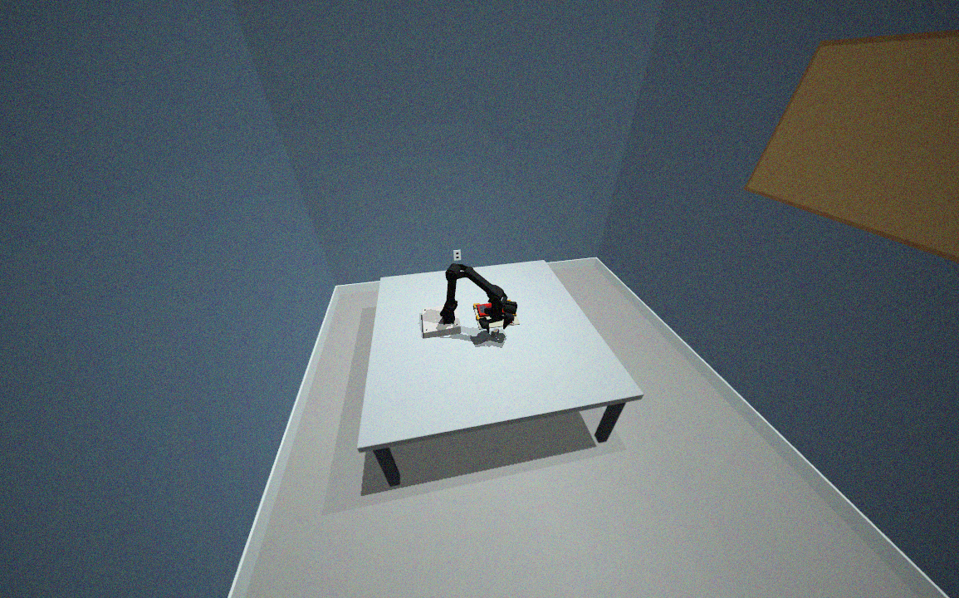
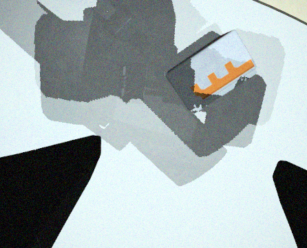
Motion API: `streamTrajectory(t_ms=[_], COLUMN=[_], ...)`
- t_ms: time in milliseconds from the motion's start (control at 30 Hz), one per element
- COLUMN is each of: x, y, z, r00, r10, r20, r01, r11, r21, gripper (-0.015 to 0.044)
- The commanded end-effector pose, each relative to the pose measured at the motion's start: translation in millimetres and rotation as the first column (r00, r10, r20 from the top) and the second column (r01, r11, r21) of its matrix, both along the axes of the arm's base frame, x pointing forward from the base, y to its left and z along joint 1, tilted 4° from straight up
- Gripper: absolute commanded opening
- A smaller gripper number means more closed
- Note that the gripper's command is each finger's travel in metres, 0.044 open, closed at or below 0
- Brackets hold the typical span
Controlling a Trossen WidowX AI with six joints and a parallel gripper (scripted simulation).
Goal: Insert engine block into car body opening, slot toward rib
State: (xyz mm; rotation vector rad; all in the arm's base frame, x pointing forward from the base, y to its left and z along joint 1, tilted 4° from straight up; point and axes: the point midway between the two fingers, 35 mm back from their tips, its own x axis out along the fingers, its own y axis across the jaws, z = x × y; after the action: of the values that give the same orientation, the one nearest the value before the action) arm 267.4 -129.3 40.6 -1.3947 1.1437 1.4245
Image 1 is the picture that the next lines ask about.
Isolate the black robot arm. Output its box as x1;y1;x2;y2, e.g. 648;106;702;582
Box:
439;263;517;324

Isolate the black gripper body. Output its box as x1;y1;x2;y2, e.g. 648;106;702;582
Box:
479;309;514;328

